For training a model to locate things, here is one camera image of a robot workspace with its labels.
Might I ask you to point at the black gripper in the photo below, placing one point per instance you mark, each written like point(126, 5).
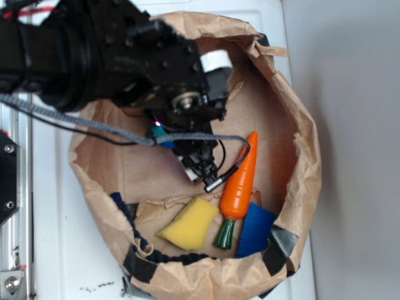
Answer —
point(150, 65)

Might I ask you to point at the green rectangular block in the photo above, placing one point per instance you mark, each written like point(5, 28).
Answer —
point(156, 131)

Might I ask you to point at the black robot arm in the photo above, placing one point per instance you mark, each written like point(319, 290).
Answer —
point(90, 50)

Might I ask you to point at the orange toy carrot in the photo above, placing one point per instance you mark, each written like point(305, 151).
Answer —
point(237, 194)

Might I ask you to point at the yellow sponge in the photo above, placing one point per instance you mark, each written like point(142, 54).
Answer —
point(188, 230)

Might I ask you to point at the blue sponge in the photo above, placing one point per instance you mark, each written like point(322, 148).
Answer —
point(255, 231)

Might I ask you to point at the brown paper bag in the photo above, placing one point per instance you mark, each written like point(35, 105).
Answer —
point(134, 191)

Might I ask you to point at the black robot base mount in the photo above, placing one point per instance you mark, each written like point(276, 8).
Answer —
point(10, 202)

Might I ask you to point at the aluminium rail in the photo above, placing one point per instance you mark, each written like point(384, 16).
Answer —
point(17, 250)

